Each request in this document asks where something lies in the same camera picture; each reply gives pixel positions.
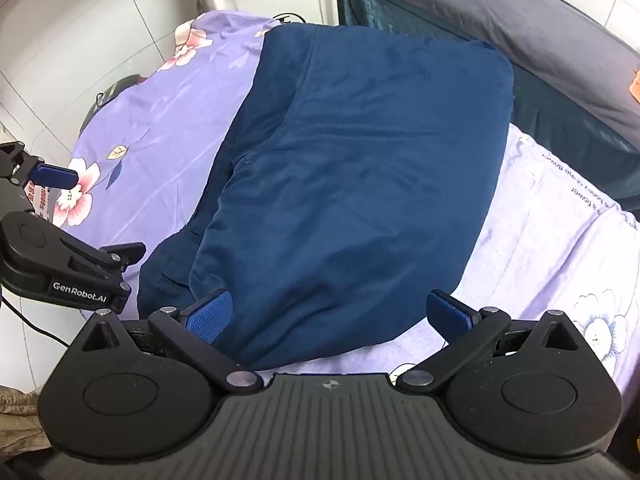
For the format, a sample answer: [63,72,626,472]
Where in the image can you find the navy blue jacket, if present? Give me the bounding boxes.
[137,24,516,373]

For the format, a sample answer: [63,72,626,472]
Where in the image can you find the purple floral bedsheet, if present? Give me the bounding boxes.
[70,10,640,403]

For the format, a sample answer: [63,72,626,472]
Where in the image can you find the black cable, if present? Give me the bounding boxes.
[0,294,71,350]

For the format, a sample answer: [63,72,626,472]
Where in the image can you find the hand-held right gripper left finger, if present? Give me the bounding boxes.
[80,289,263,394]

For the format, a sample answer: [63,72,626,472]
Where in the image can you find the grey pillow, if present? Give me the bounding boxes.
[345,0,640,150]

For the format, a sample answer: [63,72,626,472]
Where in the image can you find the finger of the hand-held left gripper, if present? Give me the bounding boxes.
[0,141,80,192]
[59,232,147,283]

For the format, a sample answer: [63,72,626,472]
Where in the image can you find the beige cloth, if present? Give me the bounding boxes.
[0,385,57,455]

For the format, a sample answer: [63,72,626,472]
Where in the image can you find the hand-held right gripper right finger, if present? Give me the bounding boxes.
[395,289,577,394]

